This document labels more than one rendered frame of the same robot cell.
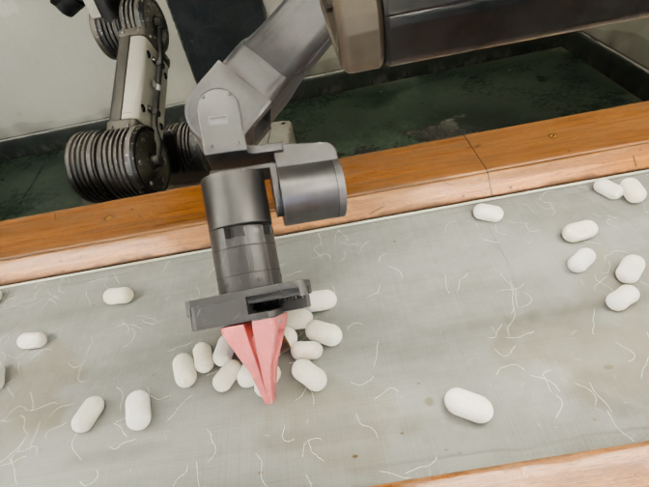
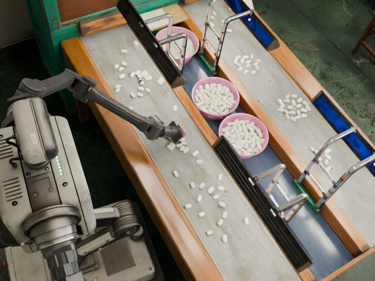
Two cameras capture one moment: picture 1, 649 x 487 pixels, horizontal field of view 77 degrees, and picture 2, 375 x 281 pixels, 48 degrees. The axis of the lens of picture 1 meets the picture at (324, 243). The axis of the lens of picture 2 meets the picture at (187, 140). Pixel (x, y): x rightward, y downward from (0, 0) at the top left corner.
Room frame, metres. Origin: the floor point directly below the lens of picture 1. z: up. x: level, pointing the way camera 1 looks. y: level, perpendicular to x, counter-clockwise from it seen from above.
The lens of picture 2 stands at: (0.96, 0.98, 2.60)
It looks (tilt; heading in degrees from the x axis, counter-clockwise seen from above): 58 degrees down; 228
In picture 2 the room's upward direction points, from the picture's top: 11 degrees clockwise
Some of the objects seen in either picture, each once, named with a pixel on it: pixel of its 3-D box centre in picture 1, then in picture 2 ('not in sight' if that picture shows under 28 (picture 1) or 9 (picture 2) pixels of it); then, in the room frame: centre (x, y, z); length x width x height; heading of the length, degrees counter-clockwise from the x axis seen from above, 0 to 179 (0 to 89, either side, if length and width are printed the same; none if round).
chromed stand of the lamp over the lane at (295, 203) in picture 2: not in sight; (266, 207); (0.12, 0.65, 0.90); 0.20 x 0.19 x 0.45; 88
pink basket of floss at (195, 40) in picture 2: not in sight; (176, 48); (-0.13, -0.49, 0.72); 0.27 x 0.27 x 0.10
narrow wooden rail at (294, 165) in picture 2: not in sight; (253, 112); (-0.27, 0.12, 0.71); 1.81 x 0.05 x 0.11; 88
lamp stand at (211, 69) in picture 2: not in sight; (224, 35); (-0.32, -0.30, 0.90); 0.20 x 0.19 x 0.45; 88
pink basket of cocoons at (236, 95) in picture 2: not in sight; (214, 100); (-0.11, -0.05, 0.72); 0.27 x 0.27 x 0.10
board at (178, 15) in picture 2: not in sight; (159, 18); (-0.14, -0.70, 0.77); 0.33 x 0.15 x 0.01; 178
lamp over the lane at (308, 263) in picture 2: not in sight; (261, 198); (0.20, 0.64, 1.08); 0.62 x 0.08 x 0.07; 88
